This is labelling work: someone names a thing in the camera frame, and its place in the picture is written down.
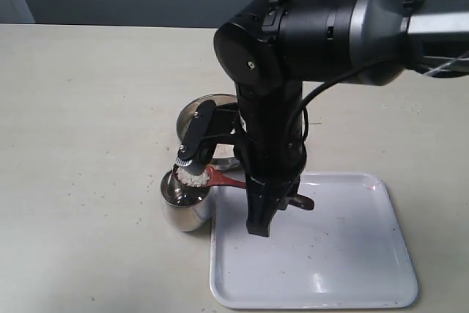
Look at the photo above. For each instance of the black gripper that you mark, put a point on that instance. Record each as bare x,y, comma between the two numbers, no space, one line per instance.
271,152

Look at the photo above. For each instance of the dark red wooden spoon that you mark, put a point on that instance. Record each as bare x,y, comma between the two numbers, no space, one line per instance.
211,177

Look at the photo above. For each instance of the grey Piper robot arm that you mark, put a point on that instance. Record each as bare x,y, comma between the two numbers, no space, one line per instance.
271,47

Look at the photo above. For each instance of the steel bowl of rice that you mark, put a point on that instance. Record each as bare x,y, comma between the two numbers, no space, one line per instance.
223,158

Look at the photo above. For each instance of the steel cup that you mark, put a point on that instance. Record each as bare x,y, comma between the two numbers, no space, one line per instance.
185,208

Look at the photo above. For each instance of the white plastic tray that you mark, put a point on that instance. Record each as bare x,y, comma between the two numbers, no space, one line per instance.
346,253

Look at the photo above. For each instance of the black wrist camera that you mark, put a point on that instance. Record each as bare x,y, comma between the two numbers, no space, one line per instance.
210,125

